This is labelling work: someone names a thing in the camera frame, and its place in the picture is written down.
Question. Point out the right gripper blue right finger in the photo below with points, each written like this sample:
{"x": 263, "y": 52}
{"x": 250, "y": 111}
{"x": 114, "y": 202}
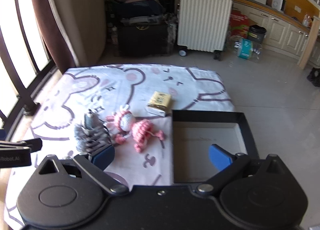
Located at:
{"x": 221, "y": 159}

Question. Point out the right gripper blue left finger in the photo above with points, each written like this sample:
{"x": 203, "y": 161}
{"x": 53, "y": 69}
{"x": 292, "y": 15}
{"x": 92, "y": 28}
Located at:
{"x": 98, "y": 154}

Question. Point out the light blue lace bundle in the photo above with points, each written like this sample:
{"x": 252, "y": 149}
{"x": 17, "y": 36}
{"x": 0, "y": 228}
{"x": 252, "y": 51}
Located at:
{"x": 91, "y": 140}

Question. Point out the pink crochet doll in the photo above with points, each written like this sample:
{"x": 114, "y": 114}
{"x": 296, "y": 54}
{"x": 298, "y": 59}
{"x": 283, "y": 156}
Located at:
{"x": 128, "y": 126}

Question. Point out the yellow tissue pack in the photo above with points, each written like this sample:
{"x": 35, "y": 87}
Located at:
{"x": 159, "y": 104}

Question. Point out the grey crochet creature toy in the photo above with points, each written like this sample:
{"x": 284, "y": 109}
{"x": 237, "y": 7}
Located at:
{"x": 91, "y": 120}

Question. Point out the black open box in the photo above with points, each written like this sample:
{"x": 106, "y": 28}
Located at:
{"x": 193, "y": 132}

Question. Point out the dark window railing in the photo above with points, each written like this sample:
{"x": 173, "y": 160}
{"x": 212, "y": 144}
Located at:
{"x": 25, "y": 62}

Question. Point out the cartoon print bed sheet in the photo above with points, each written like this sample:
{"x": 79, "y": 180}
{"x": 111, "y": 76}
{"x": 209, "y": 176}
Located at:
{"x": 104, "y": 89}

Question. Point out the water bottle pack teal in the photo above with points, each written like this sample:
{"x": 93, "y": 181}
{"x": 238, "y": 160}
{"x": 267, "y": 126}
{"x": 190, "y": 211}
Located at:
{"x": 245, "y": 48}

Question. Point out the dark brown curtain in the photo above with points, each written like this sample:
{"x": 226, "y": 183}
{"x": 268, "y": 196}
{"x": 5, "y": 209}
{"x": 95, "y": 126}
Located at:
{"x": 60, "y": 32}

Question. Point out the black trash bin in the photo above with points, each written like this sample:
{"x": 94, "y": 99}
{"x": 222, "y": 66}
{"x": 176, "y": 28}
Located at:
{"x": 256, "y": 33}

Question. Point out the red cardboard box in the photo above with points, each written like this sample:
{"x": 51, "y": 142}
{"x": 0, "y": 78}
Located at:
{"x": 238, "y": 24}

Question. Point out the black luggage bag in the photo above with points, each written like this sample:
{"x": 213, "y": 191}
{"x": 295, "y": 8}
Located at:
{"x": 143, "y": 28}

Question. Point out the white ribbed suitcase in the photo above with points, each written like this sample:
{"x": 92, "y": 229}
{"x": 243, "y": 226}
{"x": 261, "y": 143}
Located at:
{"x": 203, "y": 26}

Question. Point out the cream cabinet counter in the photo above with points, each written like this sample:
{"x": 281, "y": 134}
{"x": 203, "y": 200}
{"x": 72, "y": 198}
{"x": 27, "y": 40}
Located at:
{"x": 284, "y": 34}

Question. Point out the white small appliance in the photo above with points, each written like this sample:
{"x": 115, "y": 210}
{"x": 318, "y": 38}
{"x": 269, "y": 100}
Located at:
{"x": 278, "y": 5}

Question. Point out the beige wooden post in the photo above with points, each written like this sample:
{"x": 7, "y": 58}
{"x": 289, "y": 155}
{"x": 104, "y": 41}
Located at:
{"x": 310, "y": 43}

